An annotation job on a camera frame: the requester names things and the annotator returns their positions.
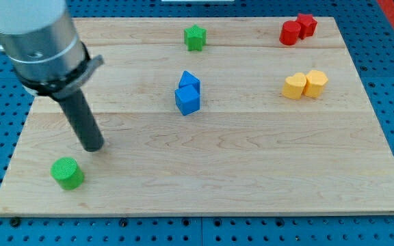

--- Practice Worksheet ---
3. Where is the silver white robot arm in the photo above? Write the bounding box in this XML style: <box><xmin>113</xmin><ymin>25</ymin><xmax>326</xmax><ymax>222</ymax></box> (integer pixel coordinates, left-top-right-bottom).
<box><xmin>0</xmin><ymin>0</ymin><xmax>104</xmax><ymax>100</ymax></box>

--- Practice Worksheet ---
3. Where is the blue cube block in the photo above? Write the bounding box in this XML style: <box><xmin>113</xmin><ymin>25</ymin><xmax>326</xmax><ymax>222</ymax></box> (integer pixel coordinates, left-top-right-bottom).
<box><xmin>174</xmin><ymin>85</ymin><xmax>200</xmax><ymax>115</ymax></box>

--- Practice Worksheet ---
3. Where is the light wooden board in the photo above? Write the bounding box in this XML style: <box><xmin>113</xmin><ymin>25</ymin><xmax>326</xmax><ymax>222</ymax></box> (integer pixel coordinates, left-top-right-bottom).
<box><xmin>0</xmin><ymin>17</ymin><xmax>394</xmax><ymax>217</ymax></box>

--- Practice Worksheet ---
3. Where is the blue triangular prism block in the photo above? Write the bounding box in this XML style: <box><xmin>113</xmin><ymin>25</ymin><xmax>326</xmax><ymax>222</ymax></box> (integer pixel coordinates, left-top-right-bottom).
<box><xmin>179</xmin><ymin>70</ymin><xmax>200</xmax><ymax>94</ymax></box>

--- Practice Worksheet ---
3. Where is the green star block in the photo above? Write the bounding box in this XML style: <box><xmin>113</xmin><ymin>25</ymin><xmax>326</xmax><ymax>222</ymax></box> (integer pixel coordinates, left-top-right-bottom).
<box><xmin>183</xmin><ymin>25</ymin><xmax>207</xmax><ymax>51</ymax></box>

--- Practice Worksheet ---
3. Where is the yellow heart block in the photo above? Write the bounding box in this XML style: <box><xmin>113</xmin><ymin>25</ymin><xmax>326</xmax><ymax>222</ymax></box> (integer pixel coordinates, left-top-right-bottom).
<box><xmin>282</xmin><ymin>72</ymin><xmax>306</xmax><ymax>100</ymax></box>

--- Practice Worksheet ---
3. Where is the yellow hexagon block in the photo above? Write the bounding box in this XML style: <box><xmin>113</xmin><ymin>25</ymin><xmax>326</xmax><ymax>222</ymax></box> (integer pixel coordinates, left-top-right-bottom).
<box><xmin>303</xmin><ymin>70</ymin><xmax>328</xmax><ymax>98</ymax></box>

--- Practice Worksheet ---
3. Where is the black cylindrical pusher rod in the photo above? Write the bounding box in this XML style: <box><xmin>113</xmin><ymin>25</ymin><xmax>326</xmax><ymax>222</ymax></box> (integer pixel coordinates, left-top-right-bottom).
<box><xmin>54</xmin><ymin>90</ymin><xmax>104</xmax><ymax>152</ymax></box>

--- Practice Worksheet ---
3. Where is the red cylinder block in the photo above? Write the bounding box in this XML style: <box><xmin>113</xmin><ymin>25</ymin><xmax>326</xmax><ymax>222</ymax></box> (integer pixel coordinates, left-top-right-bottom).
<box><xmin>279</xmin><ymin>20</ymin><xmax>301</xmax><ymax>46</ymax></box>

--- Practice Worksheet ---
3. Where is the green cylinder block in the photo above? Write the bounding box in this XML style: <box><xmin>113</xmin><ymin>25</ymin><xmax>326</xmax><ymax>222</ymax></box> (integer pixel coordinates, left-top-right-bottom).
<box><xmin>50</xmin><ymin>157</ymin><xmax>84</xmax><ymax>190</ymax></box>

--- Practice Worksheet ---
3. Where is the red star block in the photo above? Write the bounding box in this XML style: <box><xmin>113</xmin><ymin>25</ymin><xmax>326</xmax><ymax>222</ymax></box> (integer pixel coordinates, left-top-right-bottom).
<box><xmin>295</xmin><ymin>13</ymin><xmax>317</xmax><ymax>40</ymax></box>

